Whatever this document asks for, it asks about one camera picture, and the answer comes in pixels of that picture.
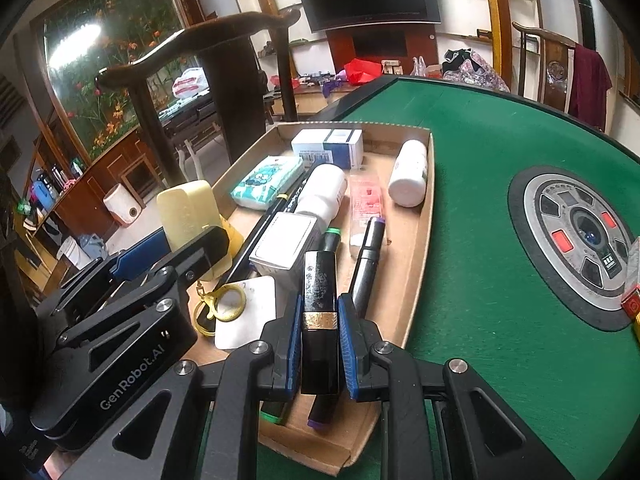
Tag white gold keychain case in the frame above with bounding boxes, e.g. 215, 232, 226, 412
155, 179, 249, 338

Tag black marker purple cap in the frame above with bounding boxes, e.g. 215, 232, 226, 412
307, 217, 386, 430

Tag black marker green cap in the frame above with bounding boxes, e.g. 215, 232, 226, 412
262, 228, 341, 425

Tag small white barcode box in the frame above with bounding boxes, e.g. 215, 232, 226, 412
250, 211, 321, 290

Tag teal tissue pack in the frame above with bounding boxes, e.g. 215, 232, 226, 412
230, 155, 304, 210

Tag white plastic bottle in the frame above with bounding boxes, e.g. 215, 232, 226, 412
294, 164, 347, 226

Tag black marker yellow caps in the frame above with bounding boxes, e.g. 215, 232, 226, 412
196, 169, 314, 321

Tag clear pack red item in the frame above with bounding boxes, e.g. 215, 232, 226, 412
348, 171, 384, 258

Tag white bottle green label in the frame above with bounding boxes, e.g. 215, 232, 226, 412
387, 140, 427, 208

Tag white and blue medicine box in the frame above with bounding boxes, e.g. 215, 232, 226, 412
291, 128, 363, 170

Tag cardboard tray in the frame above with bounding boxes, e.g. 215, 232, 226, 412
213, 122, 435, 479

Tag white plastic bag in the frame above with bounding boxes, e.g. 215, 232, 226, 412
171, 66, 208, 100

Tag dark wooden chair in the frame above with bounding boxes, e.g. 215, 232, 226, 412
96, 9, 300, 186

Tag round table centre console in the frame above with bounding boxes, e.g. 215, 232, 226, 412
508, 166, 632, 333

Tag red bag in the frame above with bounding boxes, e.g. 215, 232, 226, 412
344, 58, 383, 86

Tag yellow snack packet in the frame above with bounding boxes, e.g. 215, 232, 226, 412
634, 313, 640, 341

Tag patterned clothes pile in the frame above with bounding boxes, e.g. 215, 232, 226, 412
440, 49, 510, 92

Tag maroon cloth on chair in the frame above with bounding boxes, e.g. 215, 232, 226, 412
568, 44, 612, 132

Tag silver standing air conditioner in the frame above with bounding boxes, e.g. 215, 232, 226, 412
577, 0, 597, 51

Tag wooden chair by wall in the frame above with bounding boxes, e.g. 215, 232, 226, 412
512, 21, 577, 113

